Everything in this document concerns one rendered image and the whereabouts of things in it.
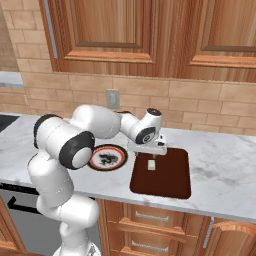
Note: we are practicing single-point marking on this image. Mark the wooden wall cupboard door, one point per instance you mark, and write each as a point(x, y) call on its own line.
point(223, 33)
point(110, 30)

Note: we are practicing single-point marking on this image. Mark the black hob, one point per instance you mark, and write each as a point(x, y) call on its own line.
point(6, 122)

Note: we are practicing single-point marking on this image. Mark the grey wall outlet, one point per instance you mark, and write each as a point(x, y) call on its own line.
point(113, 98)

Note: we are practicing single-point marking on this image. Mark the grey extractor hood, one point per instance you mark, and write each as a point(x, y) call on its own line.
point(10, 79)

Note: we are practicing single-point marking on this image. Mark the black orange white plate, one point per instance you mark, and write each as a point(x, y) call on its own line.
point(115, 160)

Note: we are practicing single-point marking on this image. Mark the wooden base cupboard door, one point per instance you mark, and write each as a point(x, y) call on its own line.
point(233, 240)
point(8, 233)

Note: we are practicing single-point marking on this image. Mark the grey dishwasher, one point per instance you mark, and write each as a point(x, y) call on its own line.
point(30, 230)

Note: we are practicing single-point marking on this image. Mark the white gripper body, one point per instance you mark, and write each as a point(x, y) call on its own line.
point(143, 147)

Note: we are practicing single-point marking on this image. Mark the wooden drawer front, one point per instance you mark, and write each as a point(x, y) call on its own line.
point(156, 216)
point(153, 246)

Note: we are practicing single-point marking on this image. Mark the dark brown tray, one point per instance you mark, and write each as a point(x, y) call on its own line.
point(166, 180)

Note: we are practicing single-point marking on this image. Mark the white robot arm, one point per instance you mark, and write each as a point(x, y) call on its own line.
point(56, 143)

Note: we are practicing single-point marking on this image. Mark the cream square dessert piece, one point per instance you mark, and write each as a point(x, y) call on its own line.
point(151, 165)

